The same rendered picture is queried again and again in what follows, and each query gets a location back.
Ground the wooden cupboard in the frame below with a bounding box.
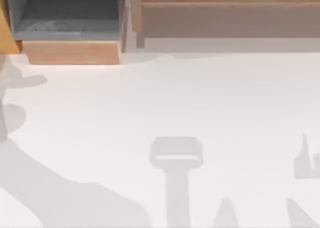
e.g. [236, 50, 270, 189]
[0, 0, 24, 55]

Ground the pale wooden drawer front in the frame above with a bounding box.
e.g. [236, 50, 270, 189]
[21, 39, 123, 65]

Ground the wooden open shelf unit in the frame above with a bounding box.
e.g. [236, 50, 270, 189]
[129, 0, 320, 49]

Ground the pulled-out drawer grey inside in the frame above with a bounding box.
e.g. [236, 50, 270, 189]
[5, 0, 125, 42]

